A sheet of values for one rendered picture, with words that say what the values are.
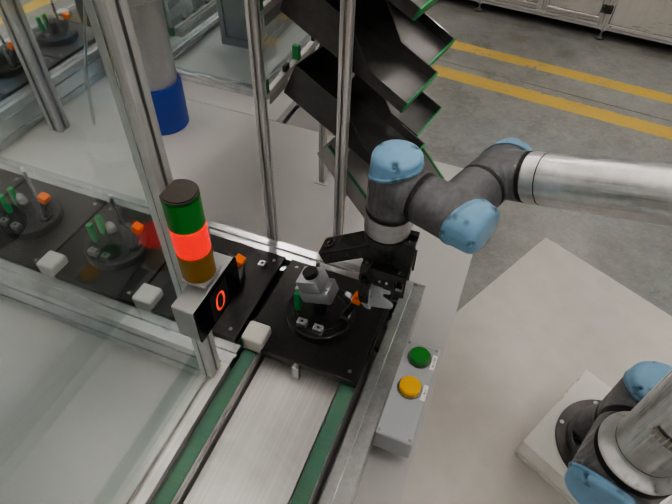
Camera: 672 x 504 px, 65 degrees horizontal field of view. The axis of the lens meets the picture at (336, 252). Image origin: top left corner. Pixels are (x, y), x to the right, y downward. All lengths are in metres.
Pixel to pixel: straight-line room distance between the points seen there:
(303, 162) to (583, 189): 1.04
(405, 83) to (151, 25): 0.86
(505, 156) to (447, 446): 0.58
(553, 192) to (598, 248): 2.14
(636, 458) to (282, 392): 0.60
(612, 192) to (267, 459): 0.70
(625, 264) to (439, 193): 2.21
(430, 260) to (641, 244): 1.81
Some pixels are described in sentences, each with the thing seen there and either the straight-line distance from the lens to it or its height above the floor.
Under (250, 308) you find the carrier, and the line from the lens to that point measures 1.11.
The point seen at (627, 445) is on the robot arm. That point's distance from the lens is 0.82.
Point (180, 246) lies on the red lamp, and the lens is 0.73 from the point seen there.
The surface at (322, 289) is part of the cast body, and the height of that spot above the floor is 1.07.
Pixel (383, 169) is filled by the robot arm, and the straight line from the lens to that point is 0.73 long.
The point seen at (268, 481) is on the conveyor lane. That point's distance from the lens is 1.00.
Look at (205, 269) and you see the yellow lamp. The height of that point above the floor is 1.29.
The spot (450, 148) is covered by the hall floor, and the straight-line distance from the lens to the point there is 3.25.
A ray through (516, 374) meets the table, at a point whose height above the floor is 0.86.
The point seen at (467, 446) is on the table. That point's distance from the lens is 1.12.
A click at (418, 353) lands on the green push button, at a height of 0.97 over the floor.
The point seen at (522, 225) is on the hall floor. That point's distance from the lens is 2.86.
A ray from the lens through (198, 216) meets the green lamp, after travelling 0.70.
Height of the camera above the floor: 1.85
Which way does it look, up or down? 47 degrees down
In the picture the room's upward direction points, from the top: 2 degrees clockwise
